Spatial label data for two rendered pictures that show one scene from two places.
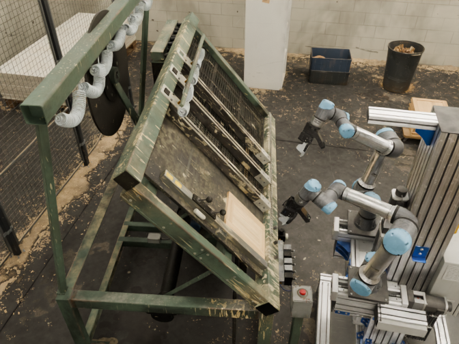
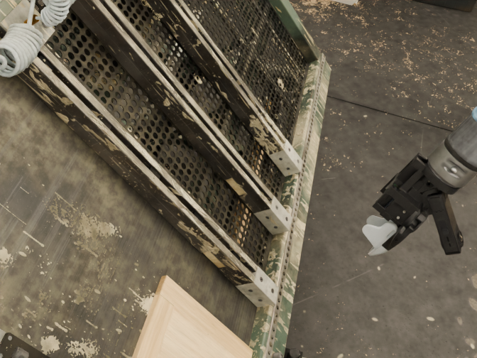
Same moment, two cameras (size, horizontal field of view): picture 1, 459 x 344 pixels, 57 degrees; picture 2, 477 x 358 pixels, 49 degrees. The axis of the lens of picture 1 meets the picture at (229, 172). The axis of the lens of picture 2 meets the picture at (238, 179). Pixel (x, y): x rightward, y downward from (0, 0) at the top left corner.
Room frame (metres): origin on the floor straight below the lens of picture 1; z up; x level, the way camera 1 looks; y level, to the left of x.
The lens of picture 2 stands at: (1.44, -0.20, 2.38)
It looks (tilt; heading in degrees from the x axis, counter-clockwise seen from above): 48 degrees down; 4
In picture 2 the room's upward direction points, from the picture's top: 6 degrees clockwise
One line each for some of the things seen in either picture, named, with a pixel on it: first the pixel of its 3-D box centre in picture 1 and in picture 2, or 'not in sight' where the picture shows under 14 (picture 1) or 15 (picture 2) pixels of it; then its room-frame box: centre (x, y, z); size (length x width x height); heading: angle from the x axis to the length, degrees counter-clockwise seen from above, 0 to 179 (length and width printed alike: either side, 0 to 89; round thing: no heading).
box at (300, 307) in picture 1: (300, 302); not in sight; (1.52, -0.44, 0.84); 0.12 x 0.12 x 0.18; 86
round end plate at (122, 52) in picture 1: (113, 74); not in sight; (2.55, 0.76, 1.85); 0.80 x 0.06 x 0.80; 176
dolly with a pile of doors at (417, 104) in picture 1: (423, 120); not in sight; (4.63, -2.49, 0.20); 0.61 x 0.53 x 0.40; 168
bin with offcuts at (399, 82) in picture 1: (400, 67); not in sight; (5.93, -2.57, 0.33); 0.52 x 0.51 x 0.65; 168
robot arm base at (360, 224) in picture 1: (366, 218); not in sight; (2.00, -0.91, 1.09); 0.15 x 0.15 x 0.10
